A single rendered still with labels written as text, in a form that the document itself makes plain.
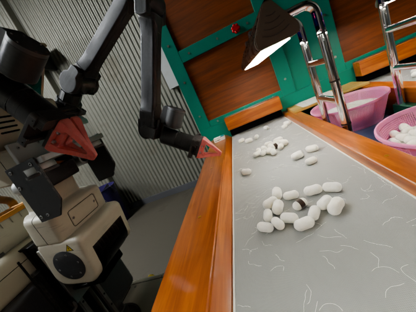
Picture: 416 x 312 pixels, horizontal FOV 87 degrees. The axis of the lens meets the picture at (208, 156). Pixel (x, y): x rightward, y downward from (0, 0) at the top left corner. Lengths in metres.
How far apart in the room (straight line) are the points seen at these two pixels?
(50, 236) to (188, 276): 0.51
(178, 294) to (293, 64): 1.14
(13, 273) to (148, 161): 2.23
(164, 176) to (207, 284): 2.69
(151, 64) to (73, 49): 2.55
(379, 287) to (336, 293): 0.04
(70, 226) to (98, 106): 2.45
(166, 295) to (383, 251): 0.30
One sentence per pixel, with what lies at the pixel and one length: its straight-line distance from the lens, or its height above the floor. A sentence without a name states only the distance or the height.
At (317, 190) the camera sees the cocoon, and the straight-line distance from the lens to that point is 0.49.
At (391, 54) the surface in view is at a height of 0.88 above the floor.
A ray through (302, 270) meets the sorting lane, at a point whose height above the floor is 0.74.
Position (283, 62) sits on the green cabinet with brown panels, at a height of 1.00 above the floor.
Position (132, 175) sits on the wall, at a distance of 3.19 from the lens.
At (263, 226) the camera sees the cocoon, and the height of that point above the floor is 0.76.
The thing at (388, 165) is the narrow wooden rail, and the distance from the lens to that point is 0.51.
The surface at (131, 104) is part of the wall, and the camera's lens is 2.91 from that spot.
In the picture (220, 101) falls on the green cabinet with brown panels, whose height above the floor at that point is 0.95.
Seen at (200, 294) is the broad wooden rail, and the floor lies 0.76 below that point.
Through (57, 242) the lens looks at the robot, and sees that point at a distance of 0.80.
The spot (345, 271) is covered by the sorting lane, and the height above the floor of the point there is 0.74.
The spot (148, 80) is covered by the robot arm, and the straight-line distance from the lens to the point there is 0.74.
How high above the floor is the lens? 1.01
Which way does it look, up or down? 14 degrees down
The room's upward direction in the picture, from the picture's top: 25 degrees counter-clockwise
